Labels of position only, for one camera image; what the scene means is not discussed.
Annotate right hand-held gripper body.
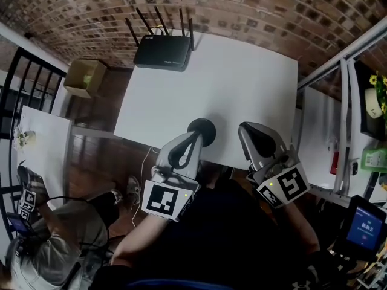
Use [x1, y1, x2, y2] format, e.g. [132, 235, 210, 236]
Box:
[246, 145, 311, 208]

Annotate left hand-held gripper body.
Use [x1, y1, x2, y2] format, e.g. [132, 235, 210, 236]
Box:
[141, 165, 201, 222]

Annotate black travel cup lid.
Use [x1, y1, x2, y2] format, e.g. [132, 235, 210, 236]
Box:
[187, 118, 217, 140]

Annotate person's right forearm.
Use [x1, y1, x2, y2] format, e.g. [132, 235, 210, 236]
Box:
[282, 202, 321, 255]

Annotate person's left forearm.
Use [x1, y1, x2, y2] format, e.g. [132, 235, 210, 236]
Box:
[111, 214, 173, 267]

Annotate red flat object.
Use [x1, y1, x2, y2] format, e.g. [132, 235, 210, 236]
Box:
[330, 150, 339, 175]

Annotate person's black shirt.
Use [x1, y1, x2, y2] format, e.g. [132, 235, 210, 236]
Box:
[89, 161, 348, 290]

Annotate blue chair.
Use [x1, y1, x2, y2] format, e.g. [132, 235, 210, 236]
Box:
[125, 279, 246, 290]

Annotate black tablet with blue screen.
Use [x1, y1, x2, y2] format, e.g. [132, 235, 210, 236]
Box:
[333, 194, 387, 262]

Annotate green box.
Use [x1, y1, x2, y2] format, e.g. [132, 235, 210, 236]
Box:
[360, 146, 387, 173]

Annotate white rounded vase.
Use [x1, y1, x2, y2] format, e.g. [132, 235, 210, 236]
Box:
[363, 88, 383, 120]

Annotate black router with antennas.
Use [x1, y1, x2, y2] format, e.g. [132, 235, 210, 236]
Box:
[125, 6, 195, 73]

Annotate cardboard box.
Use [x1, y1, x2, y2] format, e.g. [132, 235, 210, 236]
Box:
[63, 59, 108, 100]

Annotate yellow sunflowers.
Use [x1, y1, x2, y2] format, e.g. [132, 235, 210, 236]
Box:
[369, 70, 387, 115]

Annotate small white flower vase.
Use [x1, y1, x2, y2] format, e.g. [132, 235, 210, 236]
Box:
[13, 124, 37, 148]

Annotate black metal railing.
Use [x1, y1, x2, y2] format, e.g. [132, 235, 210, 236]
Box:
[0, 46, 68, 241]

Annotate white cable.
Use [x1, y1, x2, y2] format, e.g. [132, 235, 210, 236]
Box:
[131, 145, 161, 230]

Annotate grey metal frame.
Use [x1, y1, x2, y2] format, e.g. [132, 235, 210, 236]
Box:
[297, 16, 387, 195]

